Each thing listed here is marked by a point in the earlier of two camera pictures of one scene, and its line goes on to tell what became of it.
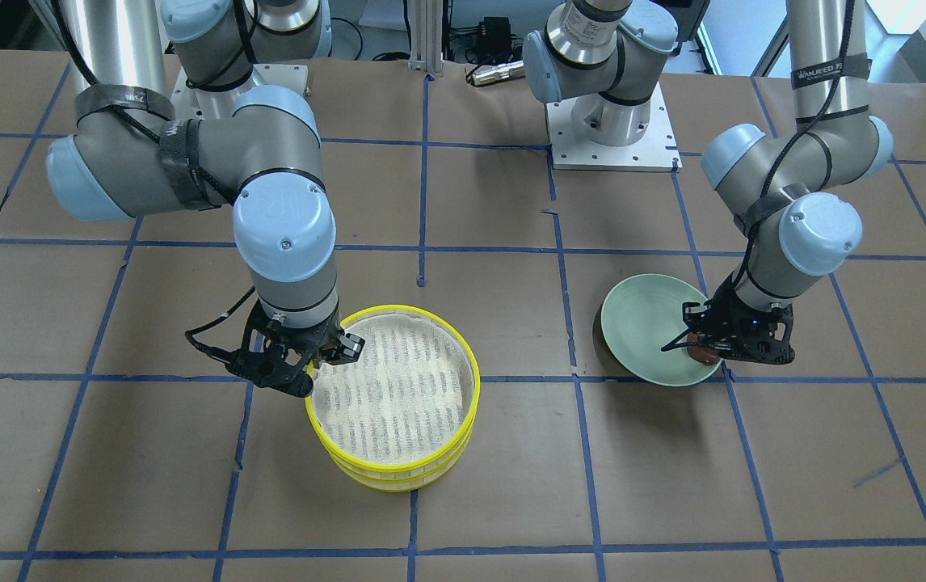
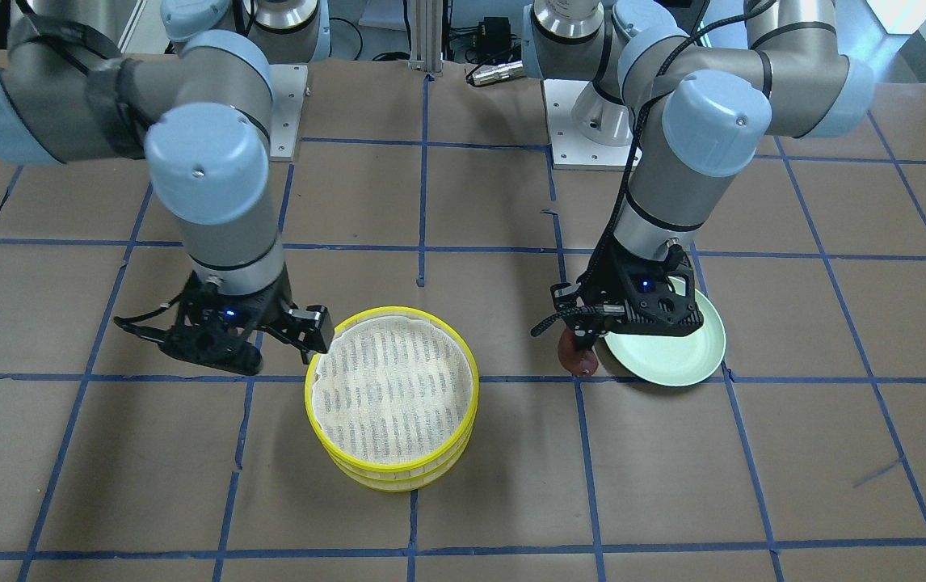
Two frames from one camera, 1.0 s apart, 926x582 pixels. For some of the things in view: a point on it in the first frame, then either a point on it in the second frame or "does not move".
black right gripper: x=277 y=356 to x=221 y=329
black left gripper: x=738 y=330 to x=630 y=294
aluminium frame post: x=426 y=35 does not move
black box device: x=494 y=39 does not move
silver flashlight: x=498 y=72 does not move
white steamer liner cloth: x=406 y=398 does not move
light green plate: x=641 y=314 does not move
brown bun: x=703 y=354 to x=576 y=360
